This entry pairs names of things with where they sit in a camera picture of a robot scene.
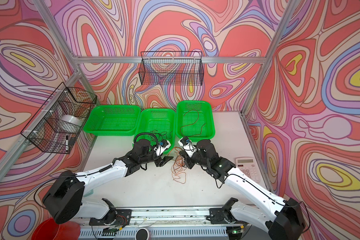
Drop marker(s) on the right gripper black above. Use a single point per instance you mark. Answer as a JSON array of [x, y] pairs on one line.
[[187, 159]]

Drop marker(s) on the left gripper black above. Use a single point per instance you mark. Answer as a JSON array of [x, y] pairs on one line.
[[161, 163]]

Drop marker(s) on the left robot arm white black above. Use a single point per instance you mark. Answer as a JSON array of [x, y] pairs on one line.
[[65, 199]]

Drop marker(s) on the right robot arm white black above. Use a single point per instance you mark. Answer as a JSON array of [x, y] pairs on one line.
[[281, 219]]

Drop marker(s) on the middle green plastic basket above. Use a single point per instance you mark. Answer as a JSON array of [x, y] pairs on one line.
[[160, 122]]

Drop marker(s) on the green plastic basket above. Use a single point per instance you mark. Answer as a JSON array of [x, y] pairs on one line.
[[160, 122], [113, 120], [194, 119]]

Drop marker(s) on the right green plastic basket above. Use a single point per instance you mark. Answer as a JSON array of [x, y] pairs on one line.
[[194, 119]]

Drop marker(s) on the white pink calculator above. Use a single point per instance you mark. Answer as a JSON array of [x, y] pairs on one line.
[[248, 166]]

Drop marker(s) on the left green plastic basket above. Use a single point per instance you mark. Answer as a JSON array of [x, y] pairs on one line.
[[113, 120]]

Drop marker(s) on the black round speaker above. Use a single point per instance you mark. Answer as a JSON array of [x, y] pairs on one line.
[[143, 234]]

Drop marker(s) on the white tape roll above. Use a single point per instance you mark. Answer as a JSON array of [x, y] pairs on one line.
[[71, 120]]

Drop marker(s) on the red bucket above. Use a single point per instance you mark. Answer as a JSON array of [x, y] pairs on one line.
[[50, 230]]

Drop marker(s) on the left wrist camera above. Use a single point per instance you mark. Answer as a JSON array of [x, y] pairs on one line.
[[162, 147]]

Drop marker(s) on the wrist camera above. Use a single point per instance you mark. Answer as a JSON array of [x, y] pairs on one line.
[[187, 145], [162, 147]]

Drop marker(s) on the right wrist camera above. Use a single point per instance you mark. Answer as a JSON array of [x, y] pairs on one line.
[[187, 145]]

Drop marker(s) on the aluminium rail front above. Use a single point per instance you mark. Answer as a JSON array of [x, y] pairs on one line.
[[179, 215]]

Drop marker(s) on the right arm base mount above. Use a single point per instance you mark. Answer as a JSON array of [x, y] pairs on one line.
[[221, 216]]

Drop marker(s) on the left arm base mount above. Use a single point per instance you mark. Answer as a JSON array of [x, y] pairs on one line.
[[118, 218]]

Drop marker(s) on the black wire basket back wall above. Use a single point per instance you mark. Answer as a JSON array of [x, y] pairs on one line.
[[171, 68]]

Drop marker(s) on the black wire basket wall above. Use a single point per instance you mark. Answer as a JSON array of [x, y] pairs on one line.
[[47, 132], [171, 68]]

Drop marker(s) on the black wire basket left wall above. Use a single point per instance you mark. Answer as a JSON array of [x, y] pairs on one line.
[[47, 132]]

